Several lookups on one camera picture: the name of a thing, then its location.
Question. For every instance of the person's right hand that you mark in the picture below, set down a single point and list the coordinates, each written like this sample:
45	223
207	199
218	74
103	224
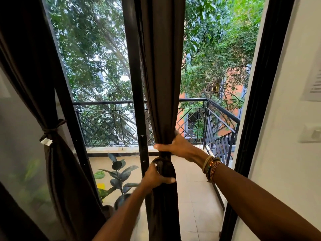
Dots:
183	148

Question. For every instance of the person's left hand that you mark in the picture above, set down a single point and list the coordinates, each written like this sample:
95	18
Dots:
153	179

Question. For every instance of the person's right forearm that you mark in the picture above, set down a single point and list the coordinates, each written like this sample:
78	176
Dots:
263	205

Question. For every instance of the person's left forearm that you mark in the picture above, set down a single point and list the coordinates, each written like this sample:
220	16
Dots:
120	218

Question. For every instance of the dark leafy potted plant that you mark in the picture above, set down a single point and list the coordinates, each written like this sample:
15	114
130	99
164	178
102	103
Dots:
116	165

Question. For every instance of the yellow flat object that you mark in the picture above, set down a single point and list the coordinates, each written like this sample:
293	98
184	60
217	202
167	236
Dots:
100	186

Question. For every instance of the orange brick building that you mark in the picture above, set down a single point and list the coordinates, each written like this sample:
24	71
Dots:
235	92

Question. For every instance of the black metal balcony railing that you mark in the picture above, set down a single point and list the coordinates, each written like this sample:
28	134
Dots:
107	102

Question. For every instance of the white wall switch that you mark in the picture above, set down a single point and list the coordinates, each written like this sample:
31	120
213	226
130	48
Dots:
311	134

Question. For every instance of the white paper wall notice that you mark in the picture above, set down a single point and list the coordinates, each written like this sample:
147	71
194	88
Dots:
316	85

